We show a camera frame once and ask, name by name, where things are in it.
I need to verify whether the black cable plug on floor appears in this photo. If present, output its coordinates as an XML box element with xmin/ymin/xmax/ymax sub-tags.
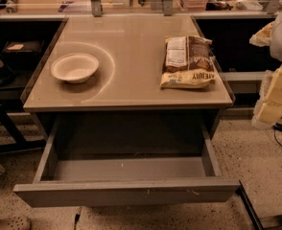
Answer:
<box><xmin>73</xmin><ymin>207</ymin><xmax>82</xmax><ymax>230</ymax></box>

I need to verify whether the grey drawer cabinet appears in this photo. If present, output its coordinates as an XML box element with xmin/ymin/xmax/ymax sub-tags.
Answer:
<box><xmin>24</xmin><ymin>15</ymin><xmax>233</xmax><ymax>159</ymax></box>

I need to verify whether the black side table frame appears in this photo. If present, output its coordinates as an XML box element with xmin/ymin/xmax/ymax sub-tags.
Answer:
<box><xmin>0</xmin><ymin>92</ymin><xmax>46</xmax><ymax>154</ymax></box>

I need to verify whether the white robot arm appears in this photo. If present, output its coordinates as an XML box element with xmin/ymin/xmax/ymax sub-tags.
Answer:
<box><xmin>249</xmin><ymin>12</ymin><xmax>282</xmax><ymax>129</ymax></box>

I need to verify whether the grey top drawer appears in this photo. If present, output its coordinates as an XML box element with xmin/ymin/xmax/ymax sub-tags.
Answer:
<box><xmin>13</xmin><ymin>113</ymin><xmax>240</xmax><ymax>207</ymax></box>

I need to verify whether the white paper bowl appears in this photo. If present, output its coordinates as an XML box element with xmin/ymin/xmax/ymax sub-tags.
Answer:
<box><xmin>51</xmin><ymin>53</ymin><xmax>99</xmax><ymax>83</ymax></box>

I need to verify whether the white perforated clog shoe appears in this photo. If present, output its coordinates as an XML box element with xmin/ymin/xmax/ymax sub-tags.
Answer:
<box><xmin>0</xmin><ymin>217</ymin><xmax>31</xmax><ymax>230</ymax></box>

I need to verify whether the black case on shelf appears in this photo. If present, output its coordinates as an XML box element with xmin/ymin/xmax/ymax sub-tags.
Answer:
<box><xmin>1</xmin><ymin>40</ymin><xmax>43</xmax><ymax>70</ymax></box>

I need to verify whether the black metal floor frame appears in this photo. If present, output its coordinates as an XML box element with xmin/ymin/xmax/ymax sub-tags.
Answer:
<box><xmin>236</xmin><ymin>184</ymin><xmax>282</xmax><ymax>230</ymax></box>

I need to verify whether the yellow foam padded gripper finger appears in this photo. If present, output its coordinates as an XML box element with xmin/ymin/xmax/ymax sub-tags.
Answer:
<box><xmin>251</xmin><ymin>64</ymin><xmax>282</xmax><ymax>128</ymax></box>

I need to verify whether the brown and yellow snack bag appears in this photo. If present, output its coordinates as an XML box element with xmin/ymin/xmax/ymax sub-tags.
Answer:
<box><xmin>160</xmin><ymin>35</ymin><xmax>216</xmax><ymax>89</ymax></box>

